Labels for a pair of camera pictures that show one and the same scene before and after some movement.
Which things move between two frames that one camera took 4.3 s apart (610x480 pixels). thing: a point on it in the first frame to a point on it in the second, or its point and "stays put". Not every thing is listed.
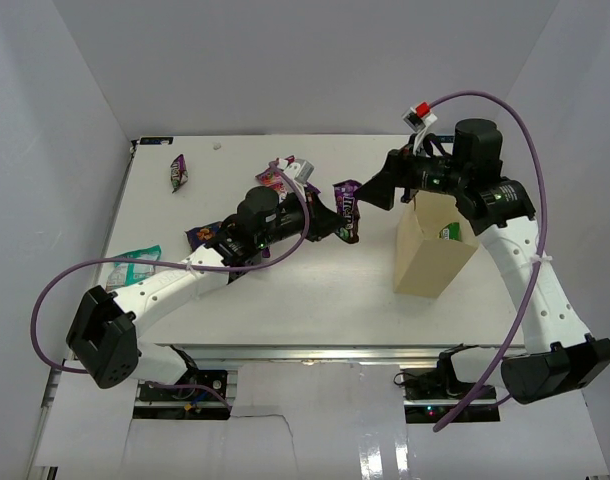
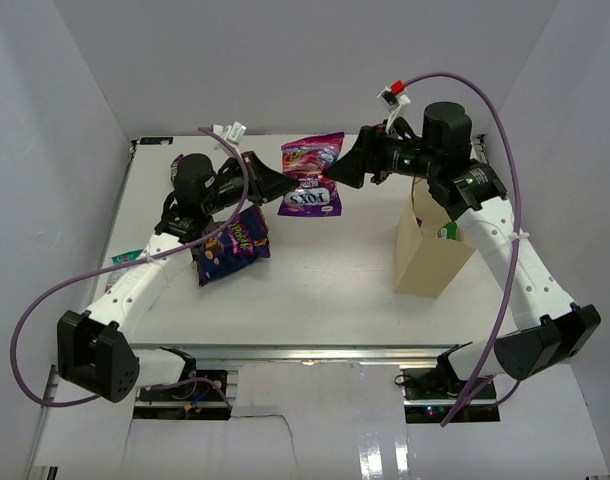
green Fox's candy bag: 450,232 stays put
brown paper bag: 424,262 stays put
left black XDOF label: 155,140 stays put
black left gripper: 327,221 to 265,184
